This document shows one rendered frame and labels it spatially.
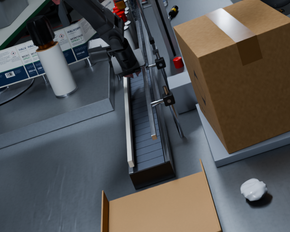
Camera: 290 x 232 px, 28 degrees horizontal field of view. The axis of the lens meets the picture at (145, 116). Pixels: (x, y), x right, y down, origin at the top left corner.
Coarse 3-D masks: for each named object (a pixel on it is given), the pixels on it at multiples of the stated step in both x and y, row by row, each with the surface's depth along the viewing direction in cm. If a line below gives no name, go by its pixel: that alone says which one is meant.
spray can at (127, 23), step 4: (120, 12) 209; (124, 12) 208; (124, 16) 208; (124, 20) 208; (128, 24) 208; (132, 28) 210; (132, 32) 210; (132, 36) 210; (136, 40) 212; (136, 44) 212
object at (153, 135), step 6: (138, 24) 233; (138, 30) 226; (138, 36) 218; (138, 42) 212; (144, 66) 187; (144, 72) 182; (144, 78) 178; (144, 84) 173; (150, 96) 165; (150, 102) 160; (150, 108) 156; (150, 114) 153; (150, 120) 150; (150, 126) 146; (156, 132) 145; (156, 138) 142
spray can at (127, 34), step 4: (120, 16) 204; (124, 24) 204; (124, 28) 204; (128, 28) 205; (124, 32) 204; (128, 32) 205; (124, 36) 204; (128, 36) 205; (128, 40) 205; (132, 40) 206; (132, 44) 206; (132, 48) 207; (136, 48) 209; (140, 68) 210
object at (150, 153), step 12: (144, 48) 230; (132, 84) 200; (132, 96) 190; (144, 96) 187; (132, 108) 182; (144, 108) 178; (132, 120) 174; (144, 120) 171; (156, 120) 168; (132, 132) 166; (144, 132) 164; (144, 144) 157; (156, 144) 155; (144, 156) 151; (156, 156) 149; (144, 168) 145
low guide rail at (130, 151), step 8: (128, 88) 192; (128, 96) 184; (128, 104) 177; (128, 112) 171; (128, 120) 166; (128, 128) 161; (128, 136) 156; (128, 144) 152; (128, 152) 148; (128, 160) 144
